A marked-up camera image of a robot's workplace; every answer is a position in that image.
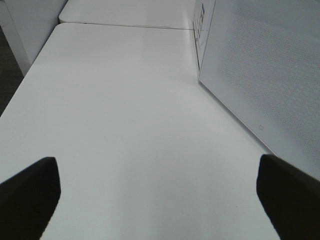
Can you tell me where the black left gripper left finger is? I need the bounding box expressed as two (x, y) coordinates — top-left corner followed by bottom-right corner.
(0, 157), (61, 240)

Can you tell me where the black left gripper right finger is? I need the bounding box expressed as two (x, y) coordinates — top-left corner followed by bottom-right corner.
(256, 154), (320, 240)

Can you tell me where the white microwave door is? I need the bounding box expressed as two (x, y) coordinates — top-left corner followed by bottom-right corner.
(199, 0), (320, 179)

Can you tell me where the white microwave oven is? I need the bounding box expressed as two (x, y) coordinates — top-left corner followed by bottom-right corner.
(192, 0), (216, 72)

